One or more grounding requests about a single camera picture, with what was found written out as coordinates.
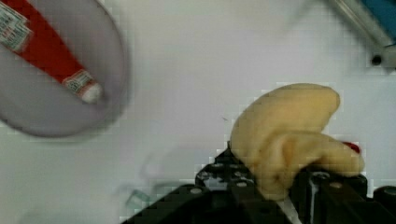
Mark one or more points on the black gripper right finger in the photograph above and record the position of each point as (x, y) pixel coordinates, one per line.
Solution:
(322, 197)

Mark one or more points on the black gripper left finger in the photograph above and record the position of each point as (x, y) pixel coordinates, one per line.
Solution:
(224, 192)

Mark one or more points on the dark red toy strawberry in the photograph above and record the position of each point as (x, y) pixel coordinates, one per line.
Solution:
(353, 147)

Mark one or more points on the black toaster oven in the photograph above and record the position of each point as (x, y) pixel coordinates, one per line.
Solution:
(375, 22)

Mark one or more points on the grey round plate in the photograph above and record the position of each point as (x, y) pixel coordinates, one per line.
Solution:
(32, 102)

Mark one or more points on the peeled toy banana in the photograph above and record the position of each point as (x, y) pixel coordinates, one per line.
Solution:
(281, 133)

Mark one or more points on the red ketchup bottle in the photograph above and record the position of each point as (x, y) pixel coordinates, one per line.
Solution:
(27, 33)

